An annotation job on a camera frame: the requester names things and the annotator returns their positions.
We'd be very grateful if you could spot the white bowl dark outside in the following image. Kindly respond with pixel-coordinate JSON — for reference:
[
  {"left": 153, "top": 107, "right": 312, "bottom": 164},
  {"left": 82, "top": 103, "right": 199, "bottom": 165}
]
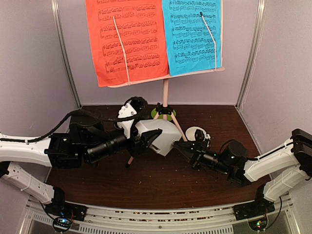
[{"left": 185, "top": 126, "right": 211, "bottom": 141}]

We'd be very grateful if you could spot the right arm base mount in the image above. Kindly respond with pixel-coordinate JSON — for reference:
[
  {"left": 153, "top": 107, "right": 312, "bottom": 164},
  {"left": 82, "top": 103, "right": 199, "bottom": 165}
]
[{"left": 233, "top": 201, "right": 275, "bottom": 232}]

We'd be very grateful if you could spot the aluminium front rail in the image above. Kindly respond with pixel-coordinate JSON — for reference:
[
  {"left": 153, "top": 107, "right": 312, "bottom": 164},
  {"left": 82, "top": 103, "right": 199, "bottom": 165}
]
[{"left": 19, "top": 195, "right": 301, "bottom": 234}]

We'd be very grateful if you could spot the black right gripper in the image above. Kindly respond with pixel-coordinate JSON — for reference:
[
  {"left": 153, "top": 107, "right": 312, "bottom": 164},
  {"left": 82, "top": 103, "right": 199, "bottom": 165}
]
[{"left": 174, "top": 138, "right": 232, "bottom": 175}]

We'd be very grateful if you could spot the pink music stand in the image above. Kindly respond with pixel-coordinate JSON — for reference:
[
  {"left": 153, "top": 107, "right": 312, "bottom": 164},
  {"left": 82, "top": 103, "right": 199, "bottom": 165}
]
[{"left": 107, "top": 0, "right": 225, "bottom": 169}]

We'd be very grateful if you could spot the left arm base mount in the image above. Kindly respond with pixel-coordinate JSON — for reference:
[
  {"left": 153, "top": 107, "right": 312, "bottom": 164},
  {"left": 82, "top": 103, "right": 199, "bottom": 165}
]
[{"left": 43, "top": 202, "right": 87, "bottom": 233}]

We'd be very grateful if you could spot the grey metronome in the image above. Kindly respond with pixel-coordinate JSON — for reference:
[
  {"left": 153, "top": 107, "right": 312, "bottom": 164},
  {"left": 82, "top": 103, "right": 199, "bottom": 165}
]
[{"left": 135, "top": 119, "right": 182, "bottom": 156}]

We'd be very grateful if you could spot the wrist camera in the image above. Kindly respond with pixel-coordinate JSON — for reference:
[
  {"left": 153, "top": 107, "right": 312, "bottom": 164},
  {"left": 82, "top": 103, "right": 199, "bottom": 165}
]
[
  {"left": 195, "top": 129, "right": 211, "bottom": 148},
  {"left": 116, "top": 97, "right": 148, "bottom": 139}
]

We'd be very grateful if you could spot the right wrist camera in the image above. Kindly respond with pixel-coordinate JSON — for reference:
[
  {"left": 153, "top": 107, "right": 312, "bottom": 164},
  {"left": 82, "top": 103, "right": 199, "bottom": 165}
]
[{"left": 195, "top": 129, "right": 211, "bottom": 148}]

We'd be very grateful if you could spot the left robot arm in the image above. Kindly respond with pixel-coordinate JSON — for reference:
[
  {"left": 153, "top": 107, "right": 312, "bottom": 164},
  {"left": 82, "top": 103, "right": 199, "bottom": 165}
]
[{"left": 0, "top": 119, "right": 165, "bottom": 216}]

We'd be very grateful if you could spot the red sheet music mat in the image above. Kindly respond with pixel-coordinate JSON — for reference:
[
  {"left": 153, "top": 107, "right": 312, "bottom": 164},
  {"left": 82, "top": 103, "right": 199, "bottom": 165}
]
[{"left": 85, "top": 0, "right": 169, "bottom": 87}]

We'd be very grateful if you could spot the blue cloth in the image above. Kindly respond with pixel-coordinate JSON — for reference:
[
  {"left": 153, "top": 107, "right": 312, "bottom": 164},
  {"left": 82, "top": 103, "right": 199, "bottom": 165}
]
[{"left": 161, "top": 0, "right": 223, "bottom": 77}]

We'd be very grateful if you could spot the green plate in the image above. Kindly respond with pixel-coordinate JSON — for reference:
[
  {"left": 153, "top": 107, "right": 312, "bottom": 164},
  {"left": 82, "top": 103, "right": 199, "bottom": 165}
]
[{"left": 151, "top": 108, "right": 176, "bottom": 121}]

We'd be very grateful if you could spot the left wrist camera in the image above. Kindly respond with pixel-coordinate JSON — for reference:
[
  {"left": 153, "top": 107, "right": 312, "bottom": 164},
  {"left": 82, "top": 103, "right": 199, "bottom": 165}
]
[{"left": 116, "top": 97, "right": 148, "bottom": 139}]

